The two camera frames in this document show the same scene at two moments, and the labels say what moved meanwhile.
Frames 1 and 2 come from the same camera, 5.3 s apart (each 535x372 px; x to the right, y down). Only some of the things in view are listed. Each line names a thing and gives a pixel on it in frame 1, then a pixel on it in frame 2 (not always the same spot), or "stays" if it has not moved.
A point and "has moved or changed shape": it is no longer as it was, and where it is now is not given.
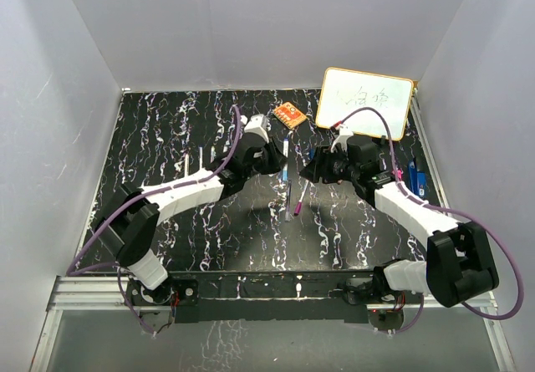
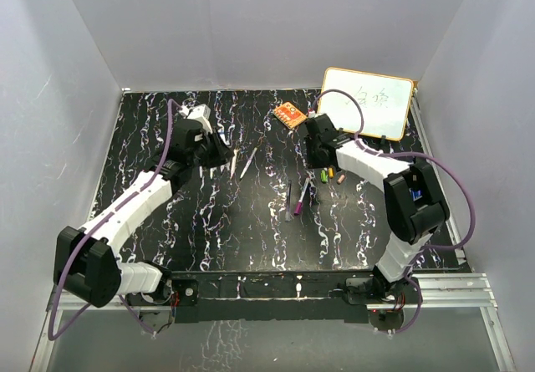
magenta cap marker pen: (299, 204) stays
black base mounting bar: (267, 296) stays
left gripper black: (276, 160) to (222, 154)
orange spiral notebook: (290, 115) stays
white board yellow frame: (343, 91) stays
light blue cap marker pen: (285, 166) has moved or changed shape
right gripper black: (319, 166) to (312, 163)
